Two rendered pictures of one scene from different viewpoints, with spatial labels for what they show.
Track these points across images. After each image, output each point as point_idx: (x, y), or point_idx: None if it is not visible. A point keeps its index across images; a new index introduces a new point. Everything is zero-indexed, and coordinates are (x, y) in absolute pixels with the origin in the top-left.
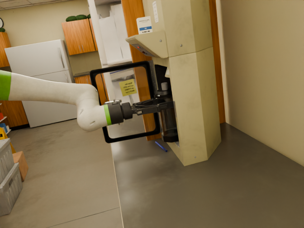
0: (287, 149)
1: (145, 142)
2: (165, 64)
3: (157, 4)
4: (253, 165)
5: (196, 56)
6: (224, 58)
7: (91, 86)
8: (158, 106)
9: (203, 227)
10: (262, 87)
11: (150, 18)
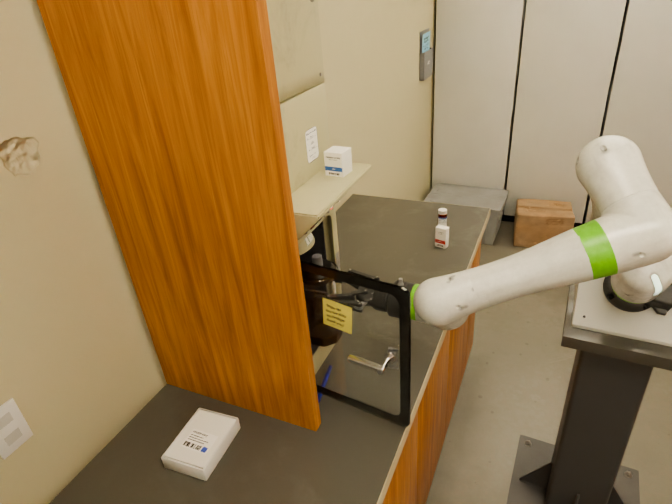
0: None
1: (327, 420)
2: (326, 215)
3: (318, 131)
4: None
5: None
6: (125, 270)
7: (425, 280)
8: (349, 269)
9: (399, 275)
10: None
11: (293, 163)
